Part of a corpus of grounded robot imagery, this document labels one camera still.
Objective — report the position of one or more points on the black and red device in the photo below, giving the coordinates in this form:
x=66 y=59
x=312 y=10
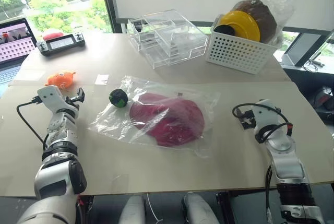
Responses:
x=323 y=98

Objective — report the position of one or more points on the grey desktop monitor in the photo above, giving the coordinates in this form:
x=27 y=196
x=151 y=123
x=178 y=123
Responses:
x=300 y=49

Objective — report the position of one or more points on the grey rounded shape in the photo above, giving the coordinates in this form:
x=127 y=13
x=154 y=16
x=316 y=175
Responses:
x=134 y=211
x=201 y=208

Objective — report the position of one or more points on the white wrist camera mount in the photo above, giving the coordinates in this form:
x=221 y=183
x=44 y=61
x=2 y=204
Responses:
x=263 y=114
x=50 y=97

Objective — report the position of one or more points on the white perforated plastic basket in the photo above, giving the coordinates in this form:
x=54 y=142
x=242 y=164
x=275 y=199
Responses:
x=237 y=54

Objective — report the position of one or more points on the black handheld controller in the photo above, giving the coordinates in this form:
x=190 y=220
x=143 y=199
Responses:
x=61 y=44

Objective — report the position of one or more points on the clear acrylic drawer organizer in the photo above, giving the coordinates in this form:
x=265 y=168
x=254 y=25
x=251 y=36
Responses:
x=169 y=38

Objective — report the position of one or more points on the small white paper label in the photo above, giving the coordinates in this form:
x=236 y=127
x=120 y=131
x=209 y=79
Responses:
x=102 y=79

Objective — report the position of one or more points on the clear plastic bag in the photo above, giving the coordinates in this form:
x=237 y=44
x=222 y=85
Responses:
x=114 y=122

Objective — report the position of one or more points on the black round object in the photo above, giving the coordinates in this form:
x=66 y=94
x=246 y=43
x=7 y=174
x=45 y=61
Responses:
x=224 y=30

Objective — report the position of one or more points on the red plush toy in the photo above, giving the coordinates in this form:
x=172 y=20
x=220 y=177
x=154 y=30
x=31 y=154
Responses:
x=53 y=36

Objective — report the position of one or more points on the dark window frame post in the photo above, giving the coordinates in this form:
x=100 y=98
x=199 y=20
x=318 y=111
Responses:
x=107 y=2

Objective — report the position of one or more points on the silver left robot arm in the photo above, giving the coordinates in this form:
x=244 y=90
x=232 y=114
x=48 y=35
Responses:
x=60 y=140

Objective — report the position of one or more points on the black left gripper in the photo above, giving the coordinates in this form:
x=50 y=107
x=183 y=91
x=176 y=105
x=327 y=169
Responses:
x=71 y=103

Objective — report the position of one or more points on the black and green ball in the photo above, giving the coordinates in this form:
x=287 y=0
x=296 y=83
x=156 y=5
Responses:
x=118 y=98

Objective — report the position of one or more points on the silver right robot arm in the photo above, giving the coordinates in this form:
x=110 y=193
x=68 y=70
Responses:
x=285 y=156

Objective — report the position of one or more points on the orange plush fish toy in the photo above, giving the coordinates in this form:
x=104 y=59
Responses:
x=61 y=77

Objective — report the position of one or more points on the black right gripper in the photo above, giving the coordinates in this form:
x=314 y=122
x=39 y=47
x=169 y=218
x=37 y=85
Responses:
x=247 y=120

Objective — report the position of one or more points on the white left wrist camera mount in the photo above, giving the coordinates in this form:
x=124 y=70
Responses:
x=50 y=97

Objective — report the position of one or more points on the magenta cap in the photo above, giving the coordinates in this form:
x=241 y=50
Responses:
x=169 y=119

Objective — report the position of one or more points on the open laptop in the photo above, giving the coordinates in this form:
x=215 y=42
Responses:
x=14 y=44

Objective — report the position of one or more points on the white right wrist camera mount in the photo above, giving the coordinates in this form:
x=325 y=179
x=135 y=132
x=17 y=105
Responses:
x=263 y=114

